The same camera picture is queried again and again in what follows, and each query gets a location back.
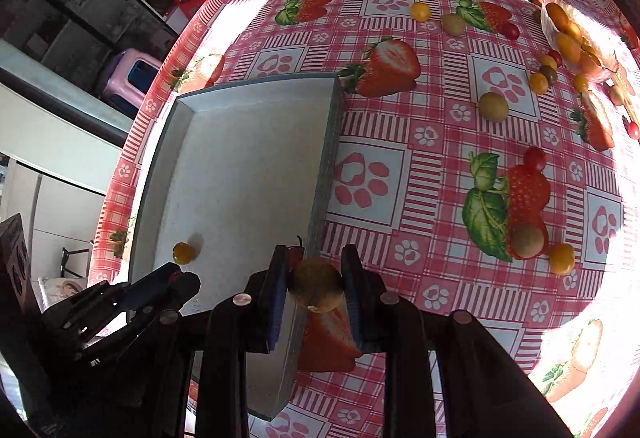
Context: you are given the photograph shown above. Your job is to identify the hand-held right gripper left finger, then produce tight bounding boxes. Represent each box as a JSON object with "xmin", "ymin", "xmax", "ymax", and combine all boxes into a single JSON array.
[{"xmin": 75, "ymin": 245, "xmax": 291, "ymax": 438}]

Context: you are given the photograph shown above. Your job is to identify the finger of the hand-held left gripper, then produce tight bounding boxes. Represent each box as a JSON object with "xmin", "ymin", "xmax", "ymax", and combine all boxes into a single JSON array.
[
  {"xmin": 75, "ymin": 270, "xmax": 202, "ymax": 361},
  {"xmin": 42, "ymin": 263, "xmax": 183, "ymax": 349}
]

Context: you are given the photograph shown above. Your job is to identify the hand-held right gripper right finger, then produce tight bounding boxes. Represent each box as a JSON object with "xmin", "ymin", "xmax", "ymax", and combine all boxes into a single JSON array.
[{"xmin": 342, "ymin": 245, "xmax": 574, "ymax": 438}]

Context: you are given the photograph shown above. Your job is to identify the grey rectangular tray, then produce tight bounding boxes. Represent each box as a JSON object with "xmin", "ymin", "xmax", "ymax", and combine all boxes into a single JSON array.
[{"xmin": 128, "ymin": 72, "xmax": 347, "ymax": 422}]

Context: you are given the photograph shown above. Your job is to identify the white cabinet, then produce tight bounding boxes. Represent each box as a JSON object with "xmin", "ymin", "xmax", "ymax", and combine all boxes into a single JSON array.
[{"xmin": 0, "ymin": 83, "xmax": 132, "ymax": 279}]

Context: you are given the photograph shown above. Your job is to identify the strawberry print checked tablecloth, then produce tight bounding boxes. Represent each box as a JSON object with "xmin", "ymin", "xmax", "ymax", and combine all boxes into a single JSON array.
[{"xmin": 87, "ymin": 0, "xmax": 640, "ymax": 438}]

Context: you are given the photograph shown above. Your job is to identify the pink plastic stool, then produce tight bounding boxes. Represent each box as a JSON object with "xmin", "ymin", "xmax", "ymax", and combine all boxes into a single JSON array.
[{"xmin": 96, "ymin": 48, "xmax": 164, "ymax": 113}]

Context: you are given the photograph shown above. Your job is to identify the black shelf unit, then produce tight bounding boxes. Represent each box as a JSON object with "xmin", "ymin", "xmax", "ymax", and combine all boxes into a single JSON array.
[{"xmin": 0, "ymin": 0, "xmax": 180, "ymax": 95}]

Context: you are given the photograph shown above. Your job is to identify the orange kumquat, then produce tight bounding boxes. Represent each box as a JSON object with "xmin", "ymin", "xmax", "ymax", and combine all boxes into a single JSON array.
[
  {"xmin": 546, "ymin": 3, "xmax": 570, "ymax": 32},
  {"xmin": 556, "ymin": 34, "xmax": 583, "ymax": 65}
]

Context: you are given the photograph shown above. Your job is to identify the clear glass bowl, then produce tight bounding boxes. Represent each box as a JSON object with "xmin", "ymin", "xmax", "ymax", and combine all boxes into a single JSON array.
[{"xmin": 540, "ymin": 0, "xmax": 621, "ymax": 84}]

